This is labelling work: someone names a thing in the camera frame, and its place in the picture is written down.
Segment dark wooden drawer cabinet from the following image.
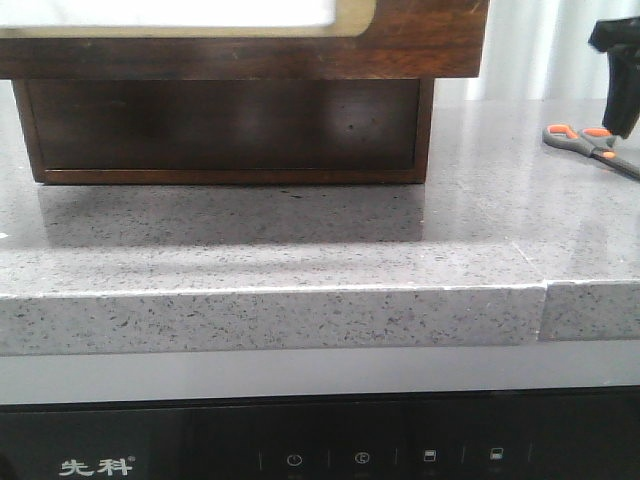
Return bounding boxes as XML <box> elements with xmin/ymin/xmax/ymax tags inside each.
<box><xmin>10</xmin><ymin>77</ymin><xmax>435</xmax><ymax>187</ymax></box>

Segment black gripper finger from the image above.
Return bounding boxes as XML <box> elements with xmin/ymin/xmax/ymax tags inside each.
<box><xmin>588</xmin><ymin>17</ymin><xmax>639</xmax><ymax>139</ymax></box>

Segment wooden drawer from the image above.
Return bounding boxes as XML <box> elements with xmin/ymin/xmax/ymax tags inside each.
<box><xmin>28</xmin><ymin>80</ymin><xmax>419</xmax><ymax>170</ymax></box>
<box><xmin>1</xmin><ymin>1</ymin><xmax>489</xmax><ymax>80</ymax></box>

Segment black appliance control panel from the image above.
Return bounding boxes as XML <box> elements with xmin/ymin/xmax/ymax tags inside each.
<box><xmin>1</xmin><ymin>386</ymin><xmax>639</xmax><ymax>479</ymax></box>

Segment grey orange scissors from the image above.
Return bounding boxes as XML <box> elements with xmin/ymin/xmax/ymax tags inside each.
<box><xmin>542</xmin><ymin>124</ymin><xmax>639</xmax><ymax>180</ymax></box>

